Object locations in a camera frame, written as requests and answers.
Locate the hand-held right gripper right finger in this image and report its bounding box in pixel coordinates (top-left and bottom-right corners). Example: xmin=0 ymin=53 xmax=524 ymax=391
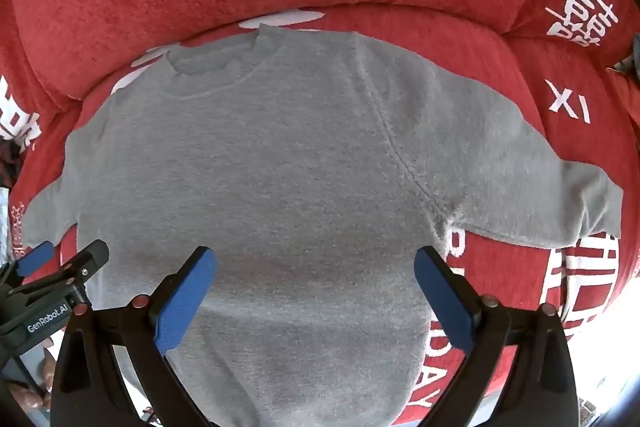
xmin=414 ymin=246 xmax=583 ymax=427

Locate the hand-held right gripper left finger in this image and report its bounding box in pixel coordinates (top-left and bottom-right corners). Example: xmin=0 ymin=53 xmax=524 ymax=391
xmin=50 ymin=246 xmax=217 ymax=427

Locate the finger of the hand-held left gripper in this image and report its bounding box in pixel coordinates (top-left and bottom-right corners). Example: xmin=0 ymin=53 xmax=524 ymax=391
xmin=9 ymin=240 xmax=55 ymax=281
xmin=29 ymin=239 xmax=110 ymax=298

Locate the grey sweater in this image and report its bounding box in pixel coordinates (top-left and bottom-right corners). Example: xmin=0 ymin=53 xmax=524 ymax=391
xmin=22 ymin=23 xmax=624 ymax=427

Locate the person's left hand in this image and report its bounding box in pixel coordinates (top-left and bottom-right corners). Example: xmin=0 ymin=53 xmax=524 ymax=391
xmin=10 ymin=339 xmax=65 ymax=410

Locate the grey cloth piece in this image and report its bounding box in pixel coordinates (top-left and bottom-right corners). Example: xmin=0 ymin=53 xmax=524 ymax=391
xmin=606 ymin=34 xmax=640 ymax=81

